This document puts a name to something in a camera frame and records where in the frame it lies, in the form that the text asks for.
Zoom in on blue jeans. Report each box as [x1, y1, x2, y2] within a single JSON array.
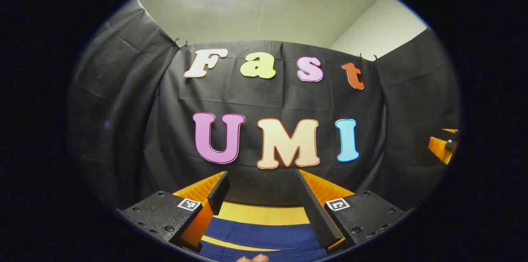
[[198, 217, 330, 262]]

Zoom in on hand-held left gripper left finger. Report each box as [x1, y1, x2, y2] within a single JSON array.
[[118, 171, 231, 250]]

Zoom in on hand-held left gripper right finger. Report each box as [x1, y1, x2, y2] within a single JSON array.
[[295, 169, 409, 252]]

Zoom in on black backdrop cloth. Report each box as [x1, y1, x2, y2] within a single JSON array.
[[68, 0, 460, 213]]

